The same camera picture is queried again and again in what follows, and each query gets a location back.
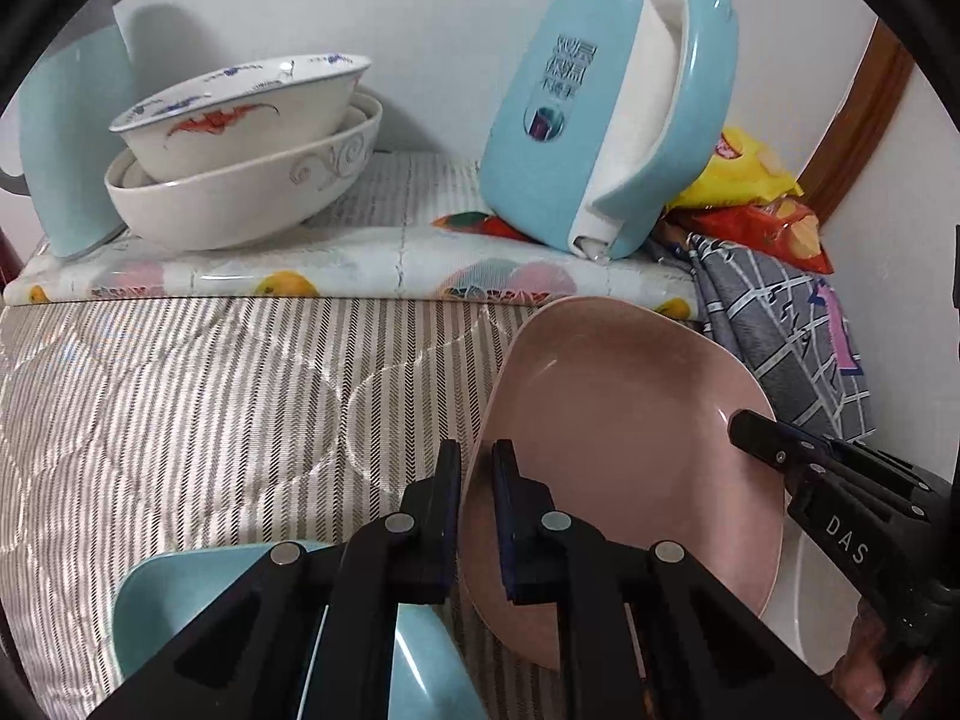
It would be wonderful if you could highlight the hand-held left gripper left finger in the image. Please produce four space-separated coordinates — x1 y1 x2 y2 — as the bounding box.
90 439 466 720

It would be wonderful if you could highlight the striped quilted bed cover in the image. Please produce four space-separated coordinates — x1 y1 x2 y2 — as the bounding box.
0 296 541 691

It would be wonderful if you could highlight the yellow chip bag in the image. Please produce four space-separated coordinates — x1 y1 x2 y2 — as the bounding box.
667 127 805 211

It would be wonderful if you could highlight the light blue square plate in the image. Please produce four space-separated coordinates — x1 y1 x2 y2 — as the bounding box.
112 540 488 720

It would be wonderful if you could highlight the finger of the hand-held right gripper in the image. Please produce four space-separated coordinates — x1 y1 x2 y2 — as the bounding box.
729 409 830 497

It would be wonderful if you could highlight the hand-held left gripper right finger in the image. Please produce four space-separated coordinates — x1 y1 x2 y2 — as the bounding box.
491 439 856 720

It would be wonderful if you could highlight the red chip bag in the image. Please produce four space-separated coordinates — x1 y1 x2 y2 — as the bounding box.
667 199 835 275

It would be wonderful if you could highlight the person's right hand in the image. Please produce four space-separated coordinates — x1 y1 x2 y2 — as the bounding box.
847 600 912 720

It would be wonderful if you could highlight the small white nested bowl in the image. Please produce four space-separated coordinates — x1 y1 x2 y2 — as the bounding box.
118 90 376 185

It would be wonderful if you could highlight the large white bowl swirl pattern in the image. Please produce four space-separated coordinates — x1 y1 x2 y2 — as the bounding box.
103 94 383 252

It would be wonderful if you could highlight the floral plastic mat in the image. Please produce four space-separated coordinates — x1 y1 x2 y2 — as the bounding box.
4 150 702 320

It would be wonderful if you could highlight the plain white bowl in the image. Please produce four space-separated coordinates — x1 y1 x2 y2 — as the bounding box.
765 517 863 680

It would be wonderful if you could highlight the light blue plastic container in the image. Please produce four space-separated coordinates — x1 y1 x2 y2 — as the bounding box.
478 0 740 265

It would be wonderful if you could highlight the pink square plate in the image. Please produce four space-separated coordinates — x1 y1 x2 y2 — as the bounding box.
457 296 787 672

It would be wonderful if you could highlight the brown wooden door frame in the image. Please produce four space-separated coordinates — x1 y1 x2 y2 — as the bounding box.
799 19 916 230

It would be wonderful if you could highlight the white bowl with painted fish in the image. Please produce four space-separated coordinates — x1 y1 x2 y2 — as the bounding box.
109 54 374 182

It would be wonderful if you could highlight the grey plaid cloth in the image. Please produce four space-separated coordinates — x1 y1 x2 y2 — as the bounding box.
652 229 877 442

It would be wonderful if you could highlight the light blue thermos jug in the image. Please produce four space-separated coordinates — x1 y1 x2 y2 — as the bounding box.
0 0 140 260

